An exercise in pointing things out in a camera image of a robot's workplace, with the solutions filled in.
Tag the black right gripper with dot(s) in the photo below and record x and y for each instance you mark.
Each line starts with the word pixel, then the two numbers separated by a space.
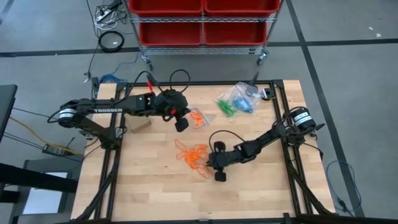
pixel 237 156

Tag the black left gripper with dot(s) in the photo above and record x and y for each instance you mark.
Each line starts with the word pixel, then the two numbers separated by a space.
pixel 164 109

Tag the orange rubber bands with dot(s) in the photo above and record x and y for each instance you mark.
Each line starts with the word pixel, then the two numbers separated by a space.
pixel 198 119
pixel 192 155

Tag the green rubber band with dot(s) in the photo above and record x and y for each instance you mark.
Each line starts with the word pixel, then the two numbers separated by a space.
pixel 226 108

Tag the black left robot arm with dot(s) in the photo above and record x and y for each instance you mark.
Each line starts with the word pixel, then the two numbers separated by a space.
pixel 109 109

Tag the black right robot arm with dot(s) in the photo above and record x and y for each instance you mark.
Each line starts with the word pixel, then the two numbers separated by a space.
pixel 267 138

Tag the small cardboard box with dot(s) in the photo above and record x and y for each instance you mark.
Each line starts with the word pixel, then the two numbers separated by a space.
pixel 138 126

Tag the cart caster wheel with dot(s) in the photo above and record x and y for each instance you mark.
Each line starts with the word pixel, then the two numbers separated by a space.
pixel 148 62
pixel 262 57

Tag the red plastic bin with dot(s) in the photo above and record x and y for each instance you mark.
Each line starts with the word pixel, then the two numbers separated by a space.
pixel 171 32
pixel 234 32
pixel 242 6
pixel 164 6

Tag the black device green light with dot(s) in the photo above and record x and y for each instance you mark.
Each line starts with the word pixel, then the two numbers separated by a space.
pixel 95 87

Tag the grey metal clamp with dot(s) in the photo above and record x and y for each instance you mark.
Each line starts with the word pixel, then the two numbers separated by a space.
pixel 87 133

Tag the black power adapter box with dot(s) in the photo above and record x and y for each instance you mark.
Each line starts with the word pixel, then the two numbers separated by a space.
pixel 56 150

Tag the white power strip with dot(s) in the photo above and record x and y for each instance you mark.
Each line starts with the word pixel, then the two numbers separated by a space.
pixel 103 15

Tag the grey metal stand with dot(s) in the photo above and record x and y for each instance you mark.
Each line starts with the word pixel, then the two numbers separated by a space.
pixel 43 162

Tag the black beam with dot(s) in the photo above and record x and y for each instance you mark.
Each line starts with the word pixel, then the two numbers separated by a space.
pixel 31 179

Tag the black desk top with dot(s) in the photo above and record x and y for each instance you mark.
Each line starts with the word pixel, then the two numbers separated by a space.
pixel 6 109

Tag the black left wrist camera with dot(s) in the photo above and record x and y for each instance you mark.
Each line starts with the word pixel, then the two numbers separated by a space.
pixel 174 98

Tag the black aluminium table frame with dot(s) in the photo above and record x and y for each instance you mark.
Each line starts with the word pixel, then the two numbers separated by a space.
pixel 217 83

